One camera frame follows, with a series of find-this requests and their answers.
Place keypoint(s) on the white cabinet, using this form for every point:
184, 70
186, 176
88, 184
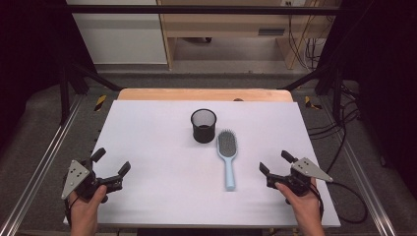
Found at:
121, 36

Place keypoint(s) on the dark curtain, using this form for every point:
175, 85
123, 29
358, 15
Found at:
29, 49
383, 65

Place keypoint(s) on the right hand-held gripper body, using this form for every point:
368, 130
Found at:
309, 168

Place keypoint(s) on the person's left hand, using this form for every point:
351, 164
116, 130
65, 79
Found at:
84, 213

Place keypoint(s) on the light blue hairbrush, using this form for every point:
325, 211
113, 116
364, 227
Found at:
226, 144

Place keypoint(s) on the aluminium rail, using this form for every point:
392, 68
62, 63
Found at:
367, 190
42, 157

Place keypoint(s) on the black mesh pen holder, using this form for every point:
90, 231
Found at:
203, 131

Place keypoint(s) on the person's right hand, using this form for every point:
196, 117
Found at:
306, 213

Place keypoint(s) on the wooden desk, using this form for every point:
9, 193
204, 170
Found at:
226, 26

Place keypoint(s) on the black metal frame strut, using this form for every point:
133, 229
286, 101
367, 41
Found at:
70, 82
329, 82

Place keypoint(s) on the black metal frame bar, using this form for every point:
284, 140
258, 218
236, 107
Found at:
196, 10

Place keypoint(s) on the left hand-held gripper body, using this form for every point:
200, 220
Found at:
76, 177

